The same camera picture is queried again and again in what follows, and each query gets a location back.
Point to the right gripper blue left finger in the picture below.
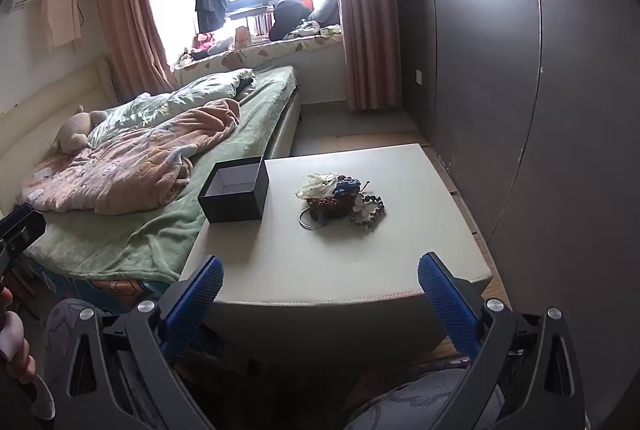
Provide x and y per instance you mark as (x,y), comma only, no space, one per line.
(146,341)

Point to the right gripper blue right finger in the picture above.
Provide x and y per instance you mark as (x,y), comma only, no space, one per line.
(529,359)

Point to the black jewelry box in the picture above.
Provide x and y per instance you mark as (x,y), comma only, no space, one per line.
(235,191)

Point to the blue flower hair accessory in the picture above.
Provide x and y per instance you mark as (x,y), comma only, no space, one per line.
(346,186)

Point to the pink butterfly brooch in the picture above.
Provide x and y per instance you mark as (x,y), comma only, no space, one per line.
(364,205)

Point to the left hand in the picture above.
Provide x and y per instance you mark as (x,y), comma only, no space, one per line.
(15,349)

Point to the green bed sheet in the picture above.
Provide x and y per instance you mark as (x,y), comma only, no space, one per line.
(154,245)

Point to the beige plush toy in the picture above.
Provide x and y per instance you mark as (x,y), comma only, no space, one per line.
(72,137)

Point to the white padded table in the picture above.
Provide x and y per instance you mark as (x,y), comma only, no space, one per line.
(339,294)

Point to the pink fleece blanket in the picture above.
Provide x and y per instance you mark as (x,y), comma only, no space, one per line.
(139,170)

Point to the left pink curtain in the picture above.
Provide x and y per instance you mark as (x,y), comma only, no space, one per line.
(136,51)

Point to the pink curtain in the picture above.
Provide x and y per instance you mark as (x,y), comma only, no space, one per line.
(136,51)
(370,46)

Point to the hanging beige towel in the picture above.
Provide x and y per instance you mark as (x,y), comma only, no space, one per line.
(61,23)

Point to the light green floral duvet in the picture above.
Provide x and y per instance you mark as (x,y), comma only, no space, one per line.
(148,110)

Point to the floral window seat cushion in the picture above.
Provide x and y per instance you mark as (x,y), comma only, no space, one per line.
(254,56)

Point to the dark wardrobe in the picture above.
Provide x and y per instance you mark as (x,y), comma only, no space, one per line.
(533,107)

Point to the black bag on sill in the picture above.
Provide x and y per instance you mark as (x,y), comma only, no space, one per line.
(287,15)

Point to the right pink curtain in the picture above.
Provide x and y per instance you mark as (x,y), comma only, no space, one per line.
(370,46)

